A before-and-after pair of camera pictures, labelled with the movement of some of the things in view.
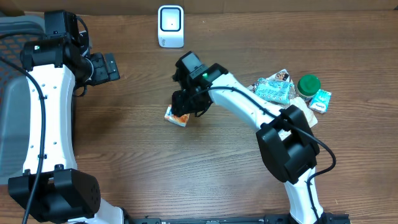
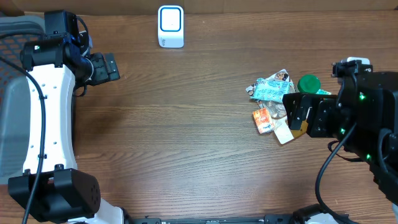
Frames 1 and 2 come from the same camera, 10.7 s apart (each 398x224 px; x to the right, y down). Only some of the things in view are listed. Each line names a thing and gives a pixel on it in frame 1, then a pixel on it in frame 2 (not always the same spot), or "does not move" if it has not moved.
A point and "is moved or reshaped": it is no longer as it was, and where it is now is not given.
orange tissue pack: (180, 121) is moved or reshaped
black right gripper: (185, 107) -> (319, 118)
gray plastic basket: (13, 34) does not move
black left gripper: (104, 74) does not move
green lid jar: (307, 86) does not move
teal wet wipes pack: (276, 91) does not move
